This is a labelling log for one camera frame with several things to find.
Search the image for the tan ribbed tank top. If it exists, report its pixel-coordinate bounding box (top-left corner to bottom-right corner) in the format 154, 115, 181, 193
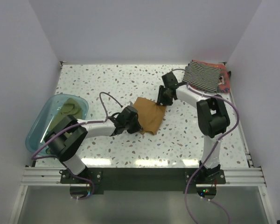
133, 97, 166, 135

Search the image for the olive green tank top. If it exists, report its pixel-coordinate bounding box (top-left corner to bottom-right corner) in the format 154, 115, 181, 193
48, 98, 83, 131

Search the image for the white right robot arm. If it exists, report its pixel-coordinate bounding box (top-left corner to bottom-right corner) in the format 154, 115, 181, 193
157, 72, 230, 183

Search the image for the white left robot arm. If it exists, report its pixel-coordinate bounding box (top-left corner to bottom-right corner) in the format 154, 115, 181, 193
44, 105, 142, 183

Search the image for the striped folded tank top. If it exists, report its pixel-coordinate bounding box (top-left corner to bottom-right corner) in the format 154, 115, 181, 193
182, 60, 221, 93

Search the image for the red patterned folded tank top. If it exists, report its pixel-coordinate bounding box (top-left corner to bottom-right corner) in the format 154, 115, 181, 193
194, 60, 231, 93

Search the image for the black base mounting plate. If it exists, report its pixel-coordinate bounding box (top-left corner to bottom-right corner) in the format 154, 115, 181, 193
60, 167, 226, 196

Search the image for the translucent blue plastic bin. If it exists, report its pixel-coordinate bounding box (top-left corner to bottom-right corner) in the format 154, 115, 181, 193
25, 94, 89, 153

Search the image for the aluminium frame rail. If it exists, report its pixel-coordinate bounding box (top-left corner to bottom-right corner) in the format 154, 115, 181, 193
21, 167, 266, 187

